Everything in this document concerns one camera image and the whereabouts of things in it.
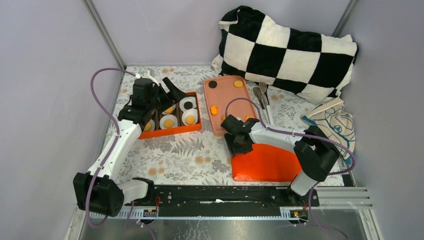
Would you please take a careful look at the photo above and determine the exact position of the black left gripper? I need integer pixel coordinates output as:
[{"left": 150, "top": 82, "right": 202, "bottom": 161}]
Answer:
[{"left": 147, "top": 77, "right": 187, "bottom": 114}]

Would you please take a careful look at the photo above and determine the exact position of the black sandwich cookie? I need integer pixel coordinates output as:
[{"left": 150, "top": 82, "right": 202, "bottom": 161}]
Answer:
[
  {"left": 208, "top": 80, "right": 218, "bottom": 89},
  {"left": 183, "top": 101, "right": 193, "bottom": 110}
]

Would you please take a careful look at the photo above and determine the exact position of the orange compartment box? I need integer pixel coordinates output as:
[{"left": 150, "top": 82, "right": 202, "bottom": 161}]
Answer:
[{"left": 139, "top": 92, "right": 202, "bottom": 139}]

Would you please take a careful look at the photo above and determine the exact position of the round yellow biscuit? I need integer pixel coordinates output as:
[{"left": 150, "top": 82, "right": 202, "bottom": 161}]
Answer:
[
  {"left": 143, "top": 122, "right": 153, "bottom": 132},
  {"left": 163, "top": 118, "right": 175, "bottom": 129},
  {"left": 184, "top": 115, "right": 197, "bottom": 126},
  {"left": 164, "top": 106, "right": 174, "bottom": 115},
  {"left": 233, "top": 80, "right": 244, "bottom": 88}
]

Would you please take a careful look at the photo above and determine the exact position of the orange box lid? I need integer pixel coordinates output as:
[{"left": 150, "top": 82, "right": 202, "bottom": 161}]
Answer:
[{"left": 231, "top": 144, "right": 302, "bottom": 183}]

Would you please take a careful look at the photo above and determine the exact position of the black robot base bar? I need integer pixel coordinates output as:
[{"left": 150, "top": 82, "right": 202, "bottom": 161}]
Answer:
[{"left": 135, "top": 185, "right": 320, "bottom": 217}]

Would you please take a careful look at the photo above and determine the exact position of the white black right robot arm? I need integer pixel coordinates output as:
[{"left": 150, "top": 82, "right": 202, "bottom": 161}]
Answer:
[{"left": 221, "top": 115, "right": 340, "bottom": 206}]

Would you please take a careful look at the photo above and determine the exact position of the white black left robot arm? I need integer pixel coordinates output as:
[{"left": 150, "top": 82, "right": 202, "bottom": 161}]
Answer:
[{"left": 73, "top": 76, "right": 187, "bottom": 217}]

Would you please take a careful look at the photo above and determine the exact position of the white paper cupcake liner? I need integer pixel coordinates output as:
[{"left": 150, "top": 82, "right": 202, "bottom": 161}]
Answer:
[
  {"left": 159, "top": 114, "right": 178, "bottom": 130},
  {"left": 181, "top": 109, "right": 199, "bottom": 126},
  {"left": 148, "top": 119, "right": 156, "bottom": 132},
  {"left": 179, "top": 96, "right": 197, "bottom": 112},
  {"left": 161, "top": 104, "right": 176, "bottom": 115}
]

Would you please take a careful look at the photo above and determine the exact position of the floral tablecloth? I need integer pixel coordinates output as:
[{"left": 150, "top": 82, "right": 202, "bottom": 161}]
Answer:
[{"left": 113, "top": 66, "right": 316, "bottom": 186}]

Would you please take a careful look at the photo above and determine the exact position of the cream blue printed cloth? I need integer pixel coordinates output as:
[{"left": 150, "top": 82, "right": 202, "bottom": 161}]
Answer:
[{"left": 301, "top": 97, "right": 356, "bottom": 152}]

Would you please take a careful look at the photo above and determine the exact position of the black white checkered pillow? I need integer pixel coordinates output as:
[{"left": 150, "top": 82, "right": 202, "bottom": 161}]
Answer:
[{"left": 211, "top": 5, "right": 359, "bottom": 105}]

